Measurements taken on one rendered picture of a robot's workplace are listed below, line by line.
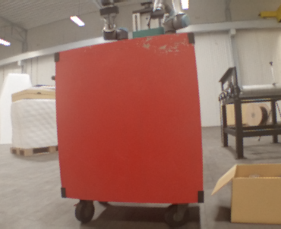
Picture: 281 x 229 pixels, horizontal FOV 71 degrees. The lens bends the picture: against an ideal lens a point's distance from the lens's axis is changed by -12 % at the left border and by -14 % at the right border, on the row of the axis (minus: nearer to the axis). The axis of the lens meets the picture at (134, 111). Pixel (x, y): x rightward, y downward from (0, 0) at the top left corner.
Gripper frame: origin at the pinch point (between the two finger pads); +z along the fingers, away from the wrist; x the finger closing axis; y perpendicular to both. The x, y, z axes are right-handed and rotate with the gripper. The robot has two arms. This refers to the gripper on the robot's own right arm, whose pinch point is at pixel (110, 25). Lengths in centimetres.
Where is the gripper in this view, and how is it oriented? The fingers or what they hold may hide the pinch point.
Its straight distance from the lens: 166.0
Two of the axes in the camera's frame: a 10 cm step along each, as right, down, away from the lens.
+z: 1.0, 9.8, 1.6
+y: 2.2, -1.8, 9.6
